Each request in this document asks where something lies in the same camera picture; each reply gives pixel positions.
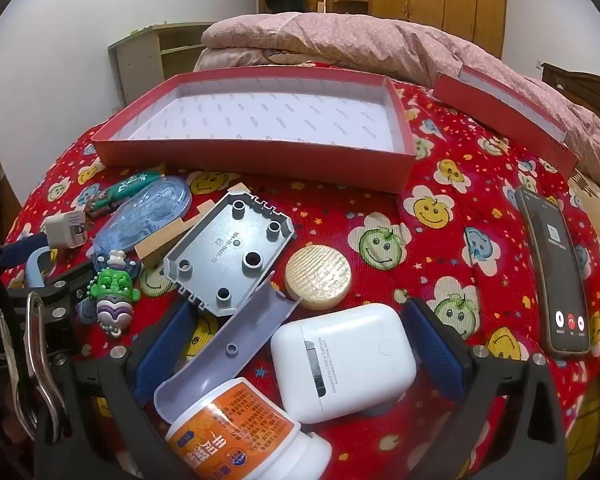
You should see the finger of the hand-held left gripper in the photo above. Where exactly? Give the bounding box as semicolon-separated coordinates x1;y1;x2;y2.
7;260;97;321
0;236;51;281

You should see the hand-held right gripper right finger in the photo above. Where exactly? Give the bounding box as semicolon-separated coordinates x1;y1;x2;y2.
402;297;566;480

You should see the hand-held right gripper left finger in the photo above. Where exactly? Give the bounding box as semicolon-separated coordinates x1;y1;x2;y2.
32;300;201;480

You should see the light blue plastic hook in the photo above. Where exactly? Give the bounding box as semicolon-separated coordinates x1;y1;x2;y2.
25;247;58;291

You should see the white charger plug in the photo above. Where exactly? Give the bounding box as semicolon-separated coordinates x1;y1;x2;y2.
40;210;92;251

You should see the green cartoon keychain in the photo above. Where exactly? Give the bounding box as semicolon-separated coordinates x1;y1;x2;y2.
77;250;143;337

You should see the purple curved plastic piece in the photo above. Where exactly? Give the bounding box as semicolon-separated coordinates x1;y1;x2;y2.
153;270;304;423

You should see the white earbuds case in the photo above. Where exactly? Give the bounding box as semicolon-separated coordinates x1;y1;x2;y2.
270;302;417;425

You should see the white bottle orange label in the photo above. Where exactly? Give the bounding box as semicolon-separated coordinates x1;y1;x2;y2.
165;380;332;480

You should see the wooden block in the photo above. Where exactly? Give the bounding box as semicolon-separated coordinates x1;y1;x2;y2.
134;182;251;263

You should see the grey shark toy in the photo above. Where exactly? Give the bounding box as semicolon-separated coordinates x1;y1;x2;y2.
162;191;296;317

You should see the blue transparent oval plastic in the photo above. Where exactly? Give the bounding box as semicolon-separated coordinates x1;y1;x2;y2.
92;176;193;266

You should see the teal snack tube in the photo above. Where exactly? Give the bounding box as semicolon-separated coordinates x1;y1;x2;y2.
82;172;159;220

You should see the round gold disc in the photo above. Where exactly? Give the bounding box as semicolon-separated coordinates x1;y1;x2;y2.
285;244;353;310

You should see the red cardboard box tray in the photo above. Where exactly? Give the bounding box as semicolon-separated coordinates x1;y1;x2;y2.
90;72;418;195

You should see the metal carabiner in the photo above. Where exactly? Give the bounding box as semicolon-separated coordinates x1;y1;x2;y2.
25;291;72;441

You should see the black smartphone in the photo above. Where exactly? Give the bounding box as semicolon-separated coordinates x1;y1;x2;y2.
515;186;592;358

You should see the red printed blanket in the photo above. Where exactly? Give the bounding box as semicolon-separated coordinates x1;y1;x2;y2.
2;77;600;480

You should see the beige shelf unit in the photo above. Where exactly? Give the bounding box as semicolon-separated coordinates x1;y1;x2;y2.
108;22;216;106

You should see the red cardboard box lid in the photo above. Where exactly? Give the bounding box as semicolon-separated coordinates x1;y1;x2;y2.
432;65;580;176

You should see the dark wooden headboard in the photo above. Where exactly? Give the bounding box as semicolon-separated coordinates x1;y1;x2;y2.
540;62;600;126

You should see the pink quilt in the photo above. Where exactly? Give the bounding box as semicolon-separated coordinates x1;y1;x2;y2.
195;12;600;191

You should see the wooden wardrobe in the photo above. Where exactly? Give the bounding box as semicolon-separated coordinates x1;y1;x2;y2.
367;0;507;58

